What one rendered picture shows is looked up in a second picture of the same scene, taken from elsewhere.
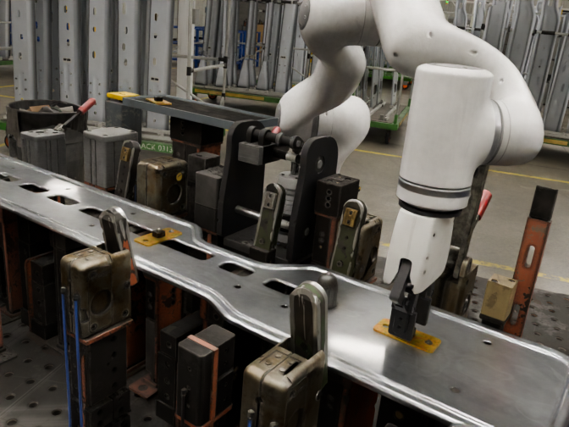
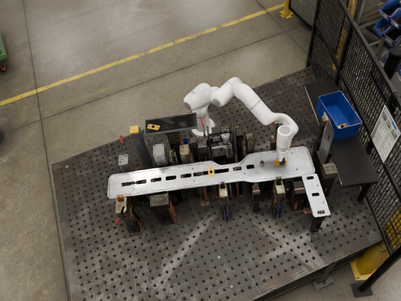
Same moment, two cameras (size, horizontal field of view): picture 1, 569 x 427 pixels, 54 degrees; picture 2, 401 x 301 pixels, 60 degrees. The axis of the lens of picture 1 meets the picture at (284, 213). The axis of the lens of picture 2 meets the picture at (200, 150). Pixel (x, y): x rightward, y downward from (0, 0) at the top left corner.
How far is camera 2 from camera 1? 1.80 m
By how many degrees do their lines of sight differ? 41
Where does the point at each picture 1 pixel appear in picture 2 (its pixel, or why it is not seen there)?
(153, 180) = (188, 156)
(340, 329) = (271, 169)
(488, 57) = (283, 117)
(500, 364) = (297, 157)
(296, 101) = (197, 103)
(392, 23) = (264, 119)
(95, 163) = (161, 160)
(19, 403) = (199, 221)
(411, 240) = (284, 155)
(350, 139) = not seen: hidden behind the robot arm
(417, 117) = (281, 141)
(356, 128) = not seen: hidden behind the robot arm
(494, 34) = not seen: outside the picture
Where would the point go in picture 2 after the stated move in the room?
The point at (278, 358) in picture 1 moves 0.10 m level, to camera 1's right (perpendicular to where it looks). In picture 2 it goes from (278, 188) to (290, 178)
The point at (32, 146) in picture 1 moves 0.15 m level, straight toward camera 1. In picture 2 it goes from (126, 166) to (145, 172)
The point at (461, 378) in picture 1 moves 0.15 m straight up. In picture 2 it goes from (295, 165) to (298, 152)
